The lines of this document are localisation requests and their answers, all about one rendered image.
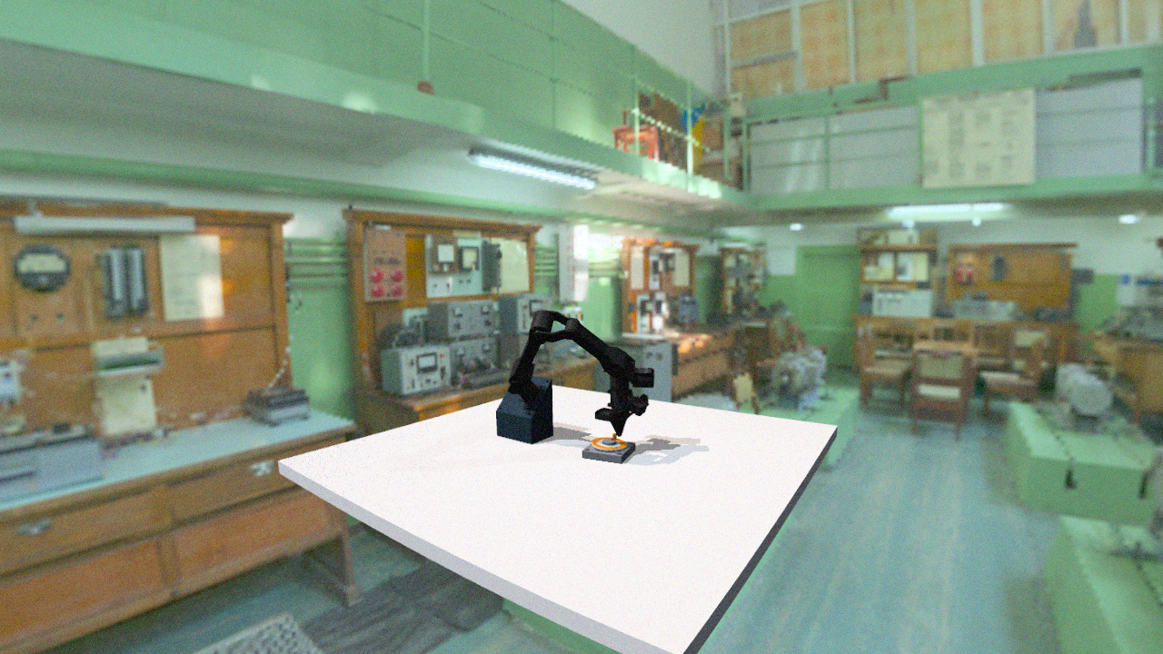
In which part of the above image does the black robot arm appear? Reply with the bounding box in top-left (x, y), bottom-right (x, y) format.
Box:
top-left (508, 310), bottom-right (654, 415)

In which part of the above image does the orange and white round plate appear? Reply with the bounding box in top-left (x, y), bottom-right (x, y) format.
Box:
top-left (591, 433), bottom-right (627, 452)

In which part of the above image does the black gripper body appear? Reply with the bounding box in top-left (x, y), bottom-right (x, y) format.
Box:
top-left (595, 388), bottom-right (632, 421)

